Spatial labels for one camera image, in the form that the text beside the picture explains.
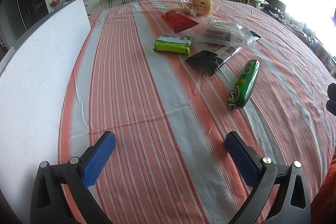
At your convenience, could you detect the red snack packet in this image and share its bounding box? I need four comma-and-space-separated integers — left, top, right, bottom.
161, 10, 199, 33

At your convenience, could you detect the white board panel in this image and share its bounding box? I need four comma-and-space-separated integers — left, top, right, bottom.
0, 0, 92, 214

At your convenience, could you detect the cluttered pile of household goods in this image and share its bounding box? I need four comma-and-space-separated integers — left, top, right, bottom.
273, 10, 336, 67

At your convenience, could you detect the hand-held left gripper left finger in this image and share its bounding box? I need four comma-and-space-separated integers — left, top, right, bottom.
30, 131, 117, 224

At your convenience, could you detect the clear wafer packet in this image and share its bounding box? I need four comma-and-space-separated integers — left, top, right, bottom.
196, 18, 259, 48

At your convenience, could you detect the striped orange grey tablecloth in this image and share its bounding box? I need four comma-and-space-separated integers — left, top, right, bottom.
58, 0, 336, 224

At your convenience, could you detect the small black snack packet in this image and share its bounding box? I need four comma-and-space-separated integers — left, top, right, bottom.
184, 50, 218, 75

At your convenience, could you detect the green snack packet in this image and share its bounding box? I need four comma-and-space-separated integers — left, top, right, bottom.
152, 34, 193, 57

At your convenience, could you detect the bread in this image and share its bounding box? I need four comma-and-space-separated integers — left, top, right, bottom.
178, 0, 219, 16

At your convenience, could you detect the green sausage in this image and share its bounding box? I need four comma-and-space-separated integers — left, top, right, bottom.
227, 59, 260, 110

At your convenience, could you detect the orange fluffy cloth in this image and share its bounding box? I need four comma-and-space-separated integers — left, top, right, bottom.
322, 153, 336, 224

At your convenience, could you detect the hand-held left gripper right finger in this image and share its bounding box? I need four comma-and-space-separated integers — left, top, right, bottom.
225, 131, 311, 224

